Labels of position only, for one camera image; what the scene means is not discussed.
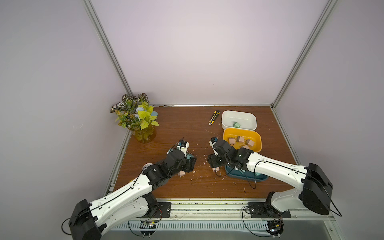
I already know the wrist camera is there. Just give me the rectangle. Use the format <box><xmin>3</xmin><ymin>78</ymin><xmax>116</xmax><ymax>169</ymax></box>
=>
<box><xmin>176</xmin><ymin>139</ymin><xmax>189</xmax><ymax>155</ymax></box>
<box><xmin>209</xmin><ymin>137</ymin><xmax>219</xmax><ymax>156</ymax></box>

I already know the green plug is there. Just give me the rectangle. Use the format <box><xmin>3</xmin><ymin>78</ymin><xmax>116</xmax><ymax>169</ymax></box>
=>
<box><xmin>233</xmin><ymin>122</ymin><xmax>241</xmax><ymax>128</ymax></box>

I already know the white storage box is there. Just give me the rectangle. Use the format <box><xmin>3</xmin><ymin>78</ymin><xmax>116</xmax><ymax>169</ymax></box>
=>
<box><xmin>222</xmin><ymin>110</ymin><xmax>257</xmax><ymax>131</ymax></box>

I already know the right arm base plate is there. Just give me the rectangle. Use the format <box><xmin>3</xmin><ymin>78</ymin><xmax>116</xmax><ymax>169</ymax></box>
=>
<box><xmin>246</xmin><ymin>202</ymin><xmax>292</xmax><ymax>219</ymax></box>

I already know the yellow storage box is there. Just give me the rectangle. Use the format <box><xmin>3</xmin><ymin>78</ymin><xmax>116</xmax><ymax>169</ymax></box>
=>
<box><xmin>223</xmin><ymin>128</ymin><xmax>262</xmax><ymax>153</ymax></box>

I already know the lone pink plug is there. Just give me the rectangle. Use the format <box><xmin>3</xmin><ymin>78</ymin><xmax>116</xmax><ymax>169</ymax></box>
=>
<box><xmin>228</xmin><ymin>138</ymin><xmax>236</xmax><ymax>146</ymax></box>

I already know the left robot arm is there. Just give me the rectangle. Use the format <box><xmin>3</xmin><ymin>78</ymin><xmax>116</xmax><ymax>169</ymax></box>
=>
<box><xmin>67</xmin><ymin>149</ymin><xmax>197</xmax><ymax>240</ymax></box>

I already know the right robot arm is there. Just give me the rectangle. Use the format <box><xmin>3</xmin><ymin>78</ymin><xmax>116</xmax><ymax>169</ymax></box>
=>
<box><xmin>208</xmin><ymin>137</ymin><xmax>333</xmax><ymax>217</ymax></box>

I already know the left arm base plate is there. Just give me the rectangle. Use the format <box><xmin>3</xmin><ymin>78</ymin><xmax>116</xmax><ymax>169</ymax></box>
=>
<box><xmin>141</xmin><ymin>202</ymin><xmax>172</xmax><ymax>219</ymax></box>

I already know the metal can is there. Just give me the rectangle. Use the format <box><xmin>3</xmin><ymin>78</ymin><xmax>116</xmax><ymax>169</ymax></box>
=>
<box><xmin>142</xmin><ymin>163</ymin><xmax>153</xmax><ymax>170</ymax></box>

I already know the artificial plant in amber vase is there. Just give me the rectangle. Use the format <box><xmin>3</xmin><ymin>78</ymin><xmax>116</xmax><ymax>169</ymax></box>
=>
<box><xmin>110</xmin><ymin>93</ymin><xmax>159</xmax><ymax>143</ymax></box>

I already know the dark teal storage box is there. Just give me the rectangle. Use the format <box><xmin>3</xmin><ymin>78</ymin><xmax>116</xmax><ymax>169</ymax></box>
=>
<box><xmin>225</xmin><ymin>166</ymin><xmax>268</xmax><ymax>182</ymax></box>

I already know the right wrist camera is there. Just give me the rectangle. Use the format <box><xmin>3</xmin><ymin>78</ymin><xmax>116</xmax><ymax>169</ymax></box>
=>
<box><xmin>209</xmin><ymin>137</ymin><xmax>219</xmax><ymax>156</ymax></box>

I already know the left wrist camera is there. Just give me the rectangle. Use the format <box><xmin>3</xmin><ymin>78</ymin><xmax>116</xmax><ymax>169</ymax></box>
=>
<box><xmin>176</xmin><ymin>139</ymin><xmax>189</xmax><ymax>155</ymax></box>

